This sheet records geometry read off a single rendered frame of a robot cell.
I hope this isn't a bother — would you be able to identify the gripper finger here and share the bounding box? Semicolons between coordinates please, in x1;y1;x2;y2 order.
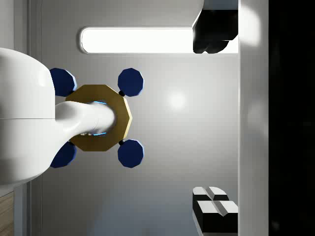
192;186;239;236
191;8;239;55

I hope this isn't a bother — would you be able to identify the drone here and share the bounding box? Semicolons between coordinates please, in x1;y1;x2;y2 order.
49;68;145;169

